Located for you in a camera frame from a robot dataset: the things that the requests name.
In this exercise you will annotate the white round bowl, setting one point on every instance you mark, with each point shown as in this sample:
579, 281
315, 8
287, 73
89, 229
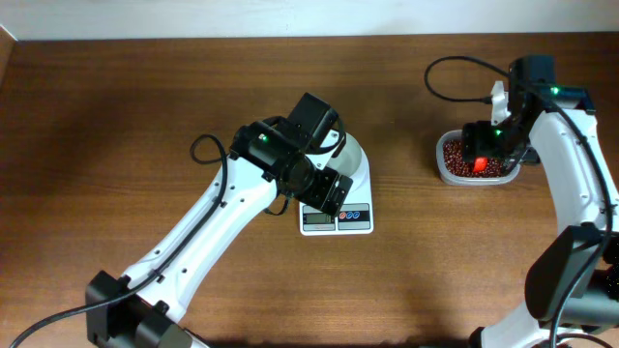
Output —
349, 158

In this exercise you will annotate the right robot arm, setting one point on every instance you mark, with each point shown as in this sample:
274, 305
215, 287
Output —
571, 291

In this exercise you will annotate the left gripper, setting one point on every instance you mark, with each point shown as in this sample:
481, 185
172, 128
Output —
330, 180

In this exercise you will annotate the orange plastic measuring scoop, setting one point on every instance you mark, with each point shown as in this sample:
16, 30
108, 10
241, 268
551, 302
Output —
479, 165

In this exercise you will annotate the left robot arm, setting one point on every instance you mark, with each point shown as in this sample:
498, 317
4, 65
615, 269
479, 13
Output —
268, 158

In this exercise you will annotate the white digital kitchen scale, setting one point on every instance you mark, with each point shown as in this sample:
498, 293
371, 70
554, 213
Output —
354, 218

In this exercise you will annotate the clear plastic container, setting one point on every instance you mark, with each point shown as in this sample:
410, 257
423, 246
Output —
450, 178

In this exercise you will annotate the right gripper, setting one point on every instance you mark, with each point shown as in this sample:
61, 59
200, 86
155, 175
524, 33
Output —
476, 141

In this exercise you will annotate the red beans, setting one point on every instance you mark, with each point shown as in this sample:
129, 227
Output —
458, 166

